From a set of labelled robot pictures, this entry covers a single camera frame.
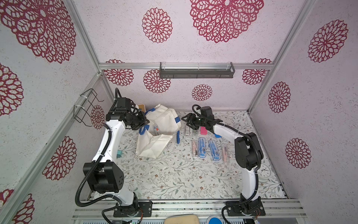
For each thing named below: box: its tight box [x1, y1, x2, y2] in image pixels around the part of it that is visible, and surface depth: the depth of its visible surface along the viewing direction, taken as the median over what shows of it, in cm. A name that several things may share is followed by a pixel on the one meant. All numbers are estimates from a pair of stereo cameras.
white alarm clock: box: [257, 162, 272, 183], surface depth 84 cm
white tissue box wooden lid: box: [137, 103, 146, 113], surface depth 119 cm
